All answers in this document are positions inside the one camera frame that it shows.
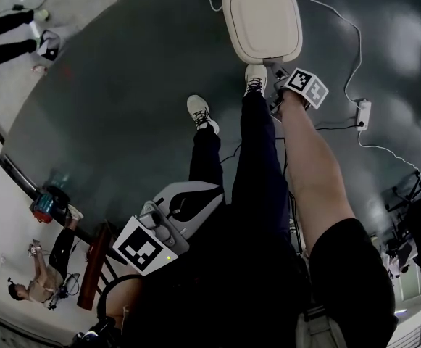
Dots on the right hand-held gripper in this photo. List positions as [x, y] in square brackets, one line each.
[306, 87]

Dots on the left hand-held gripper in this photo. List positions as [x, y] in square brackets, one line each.
[159, 230]

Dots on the beige pedal trash bin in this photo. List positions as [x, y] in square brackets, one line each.
[261, 20]

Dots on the person's right forearm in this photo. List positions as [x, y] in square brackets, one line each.
[311, 165]

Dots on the person's left forearm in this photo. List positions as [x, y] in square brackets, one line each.
[123, 296]

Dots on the person's right white shoe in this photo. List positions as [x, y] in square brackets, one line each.
[255, 80]

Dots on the person's white shoe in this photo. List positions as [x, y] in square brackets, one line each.
[201, 112]
[255, 80]

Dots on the white power strip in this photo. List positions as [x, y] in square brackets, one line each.
[363, 114]

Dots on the red-brown wooden stool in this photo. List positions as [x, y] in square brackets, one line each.
[94, 267]

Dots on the person's dark trousers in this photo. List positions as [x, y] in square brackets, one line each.
[257, 151]

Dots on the person's black shirt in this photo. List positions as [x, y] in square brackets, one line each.
[232, 285]

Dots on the person's left white shoe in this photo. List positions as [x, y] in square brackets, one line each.
[201, 112]

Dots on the red and teal device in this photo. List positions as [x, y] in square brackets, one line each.
[47, 203]

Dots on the black office chair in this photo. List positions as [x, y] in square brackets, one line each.
[416, 223]

